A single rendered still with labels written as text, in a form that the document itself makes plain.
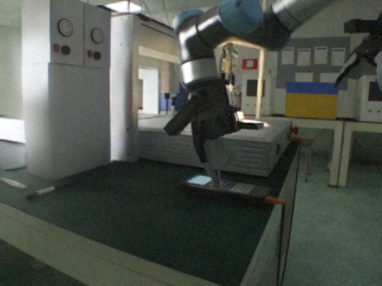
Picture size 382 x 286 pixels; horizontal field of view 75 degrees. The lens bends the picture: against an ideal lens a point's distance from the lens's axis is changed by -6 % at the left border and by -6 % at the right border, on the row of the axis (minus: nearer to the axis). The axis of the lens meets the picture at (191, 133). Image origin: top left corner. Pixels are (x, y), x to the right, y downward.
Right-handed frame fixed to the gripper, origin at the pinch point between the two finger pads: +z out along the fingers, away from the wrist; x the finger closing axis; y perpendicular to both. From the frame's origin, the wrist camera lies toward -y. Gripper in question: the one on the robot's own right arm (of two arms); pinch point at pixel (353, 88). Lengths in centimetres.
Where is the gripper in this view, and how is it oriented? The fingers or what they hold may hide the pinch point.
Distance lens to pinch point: 75.3
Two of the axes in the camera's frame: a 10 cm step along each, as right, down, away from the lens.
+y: 8.9, 4.1, 2.2
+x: -1.5, -2.0, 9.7
